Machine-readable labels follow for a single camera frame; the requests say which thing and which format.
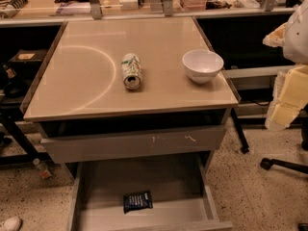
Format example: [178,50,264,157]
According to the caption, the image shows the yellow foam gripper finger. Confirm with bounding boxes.
[263,23,287,47]
[265,64,308,131]

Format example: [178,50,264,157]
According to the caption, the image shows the dark blue rxbar wrapper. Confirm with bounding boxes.
[123,191,153,214]

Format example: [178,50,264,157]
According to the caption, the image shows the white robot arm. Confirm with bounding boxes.
[263,0,308,131]

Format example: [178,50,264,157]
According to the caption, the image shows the grey top drawer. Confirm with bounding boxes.
[41,125,226,164]

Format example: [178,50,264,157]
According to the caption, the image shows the beige top drawer cabinet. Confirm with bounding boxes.
[21,17,238,231]

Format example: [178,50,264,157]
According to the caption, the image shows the open grey middle drawer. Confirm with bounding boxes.
[67,153,233,231]

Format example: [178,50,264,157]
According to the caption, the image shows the black office chair base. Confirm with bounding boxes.
[260,158,308,174]

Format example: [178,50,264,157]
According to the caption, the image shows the white ceramic bowl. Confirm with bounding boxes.
[182,49,224,84]

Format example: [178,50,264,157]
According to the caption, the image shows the tipped green white can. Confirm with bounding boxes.
[121,53,142,90]

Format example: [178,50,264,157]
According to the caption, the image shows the long back workbench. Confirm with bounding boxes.
[1,0,303,24]

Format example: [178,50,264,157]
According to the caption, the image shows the dark box with label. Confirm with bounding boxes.
[9,49,47,64]

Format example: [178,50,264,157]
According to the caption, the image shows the plastic bottle on floor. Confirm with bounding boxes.
[33,158,52,179]

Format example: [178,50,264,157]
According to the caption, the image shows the white shoe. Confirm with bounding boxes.
[0,217,22,231]

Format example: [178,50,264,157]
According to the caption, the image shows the black table leg frame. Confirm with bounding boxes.
[231,109,249,154]

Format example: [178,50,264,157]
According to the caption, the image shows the black coiled cable tool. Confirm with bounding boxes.
[0,0,28,18]

